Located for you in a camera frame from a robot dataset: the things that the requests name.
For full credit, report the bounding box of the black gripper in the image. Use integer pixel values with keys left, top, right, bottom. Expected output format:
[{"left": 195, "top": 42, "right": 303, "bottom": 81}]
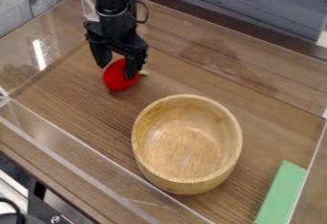
[{"left": 83, "top": 20, "right": 148, "bottom": 79}]

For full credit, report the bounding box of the red plush strawberry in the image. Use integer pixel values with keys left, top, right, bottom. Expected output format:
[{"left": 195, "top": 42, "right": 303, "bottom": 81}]
[{"left": 103, "top": 58, "right": 148, "bottom": 92}]

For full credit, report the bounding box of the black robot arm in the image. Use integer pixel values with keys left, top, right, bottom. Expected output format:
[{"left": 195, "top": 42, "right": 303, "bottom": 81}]
[{"left": 83, "top": 0, "right": 148, "bottom": 79}]

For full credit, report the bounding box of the wooden bowl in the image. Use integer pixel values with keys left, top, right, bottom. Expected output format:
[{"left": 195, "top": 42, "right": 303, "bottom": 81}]
[{"left": 132, "top": 94, "right": 243, "bottom": 195}]

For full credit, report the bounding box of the clear acrylic front panel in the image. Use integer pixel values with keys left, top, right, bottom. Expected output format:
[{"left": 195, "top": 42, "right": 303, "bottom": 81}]
[{"left": 0, "top": 95, "right": 215, "bottom": 224}]

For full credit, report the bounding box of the green rectangular block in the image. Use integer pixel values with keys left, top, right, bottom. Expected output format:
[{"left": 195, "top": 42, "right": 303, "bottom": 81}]
[{"left": 252, "top": 161, "right": 307, "bottom": 224}]

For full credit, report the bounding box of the clear acrylic corner bracket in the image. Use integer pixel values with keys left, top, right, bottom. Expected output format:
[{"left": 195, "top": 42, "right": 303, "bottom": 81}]
[{"left": 80, "top": 0, "right": 100, "bottom": 22}]

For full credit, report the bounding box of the black metal table bracket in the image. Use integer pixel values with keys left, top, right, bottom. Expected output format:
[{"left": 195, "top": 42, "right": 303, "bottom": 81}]
[{"left": 27, "top": 181, "right": 75, "bottom": 224}]

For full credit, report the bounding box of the black cable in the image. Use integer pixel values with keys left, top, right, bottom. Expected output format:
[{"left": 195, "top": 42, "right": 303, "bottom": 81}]
[{"left": 0, "top": 197, "right": 24, "bottom": 224}]

